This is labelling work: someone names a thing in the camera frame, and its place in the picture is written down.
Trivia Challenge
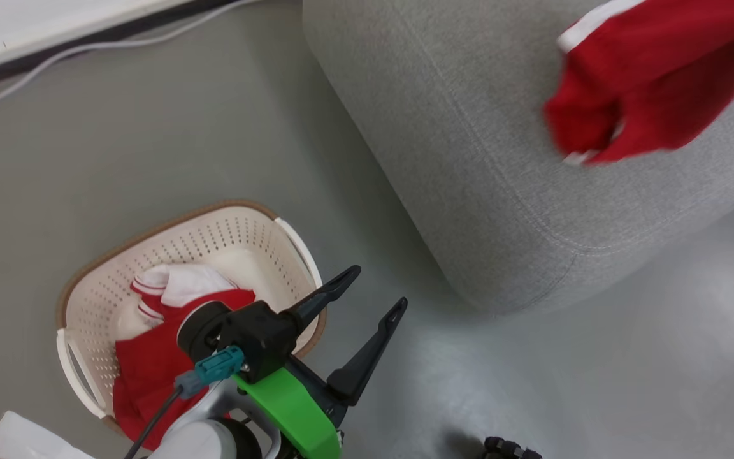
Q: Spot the black baseboard strip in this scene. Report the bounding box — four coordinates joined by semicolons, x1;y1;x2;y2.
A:
0;0;240;94

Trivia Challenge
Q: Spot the white floor cable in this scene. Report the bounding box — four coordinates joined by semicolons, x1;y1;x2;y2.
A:
0;0;259;112

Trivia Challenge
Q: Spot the black cable with teal plug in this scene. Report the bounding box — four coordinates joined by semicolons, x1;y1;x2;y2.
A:
124;345;245;459

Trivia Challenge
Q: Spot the grey fabric sofa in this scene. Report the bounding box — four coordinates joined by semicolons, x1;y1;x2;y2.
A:
302;0;734;315

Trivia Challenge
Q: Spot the white crumpled cloth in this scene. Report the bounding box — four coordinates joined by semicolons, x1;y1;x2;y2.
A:
0;411;95;459

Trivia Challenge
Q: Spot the white perforated laundry basket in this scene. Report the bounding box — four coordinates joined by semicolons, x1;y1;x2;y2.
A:
55;200;328;442

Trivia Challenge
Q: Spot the red white-trimmed garment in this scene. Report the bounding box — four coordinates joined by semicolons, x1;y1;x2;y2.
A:
113;264;257;452
543;0;734;167

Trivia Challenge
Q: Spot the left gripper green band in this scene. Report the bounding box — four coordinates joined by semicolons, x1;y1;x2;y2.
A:
232;265;408;459

